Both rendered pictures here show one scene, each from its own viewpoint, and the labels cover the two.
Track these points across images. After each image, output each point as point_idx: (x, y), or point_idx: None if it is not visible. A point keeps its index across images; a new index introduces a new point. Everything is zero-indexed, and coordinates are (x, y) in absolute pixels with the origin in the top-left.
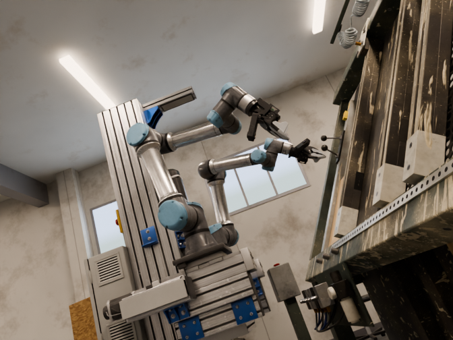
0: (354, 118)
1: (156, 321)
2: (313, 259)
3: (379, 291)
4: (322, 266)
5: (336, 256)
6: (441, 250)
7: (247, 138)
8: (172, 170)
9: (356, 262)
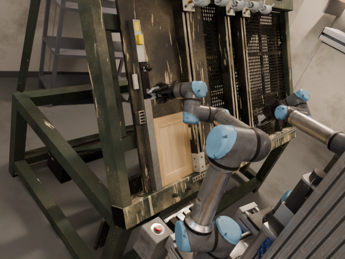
0: (189, 78)
1: None
2: (144, 201)
3: None
4: (177, 197)
5: (201, 183)
6: None
7: (281, 130)
8: (321, 170)
9: None
